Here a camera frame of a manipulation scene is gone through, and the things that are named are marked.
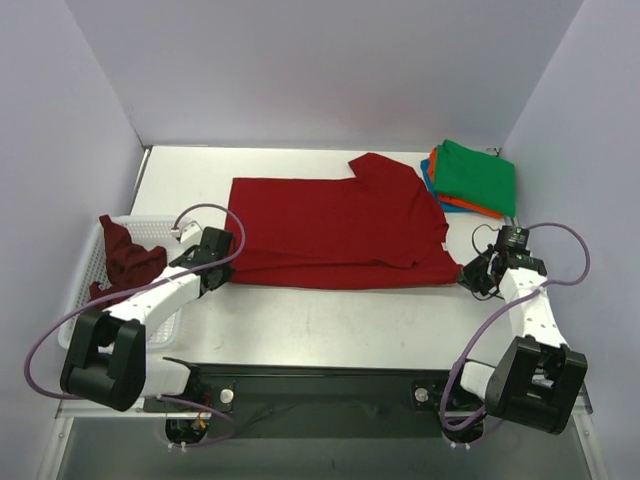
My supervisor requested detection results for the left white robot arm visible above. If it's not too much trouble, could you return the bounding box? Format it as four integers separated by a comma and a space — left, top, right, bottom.
60, 227, 234, 412

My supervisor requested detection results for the white plastic basket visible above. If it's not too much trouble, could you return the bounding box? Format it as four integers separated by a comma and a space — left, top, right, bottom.
63, 215, 184, 351

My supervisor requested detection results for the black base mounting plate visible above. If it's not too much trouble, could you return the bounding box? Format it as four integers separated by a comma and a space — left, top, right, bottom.
143, 364, 449, 441

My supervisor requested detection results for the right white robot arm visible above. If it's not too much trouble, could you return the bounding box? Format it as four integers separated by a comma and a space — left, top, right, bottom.
439, 225, 588, 434

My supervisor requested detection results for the blue folded t-shirt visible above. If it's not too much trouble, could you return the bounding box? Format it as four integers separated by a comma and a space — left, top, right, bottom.
420, 158, 471, 213

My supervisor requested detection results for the green folded t-shirt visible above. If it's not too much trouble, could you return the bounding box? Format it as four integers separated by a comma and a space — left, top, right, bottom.
434, 140, 516, 217

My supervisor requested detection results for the orange folded t-shirt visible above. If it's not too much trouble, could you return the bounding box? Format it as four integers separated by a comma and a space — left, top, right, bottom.
428, 148, 502, 219

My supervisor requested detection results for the dark red t-shirt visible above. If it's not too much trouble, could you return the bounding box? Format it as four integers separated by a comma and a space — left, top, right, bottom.
89, 215, 168, 300

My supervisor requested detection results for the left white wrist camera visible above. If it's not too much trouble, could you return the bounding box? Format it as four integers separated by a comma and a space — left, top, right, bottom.
170, 222, 203, 248

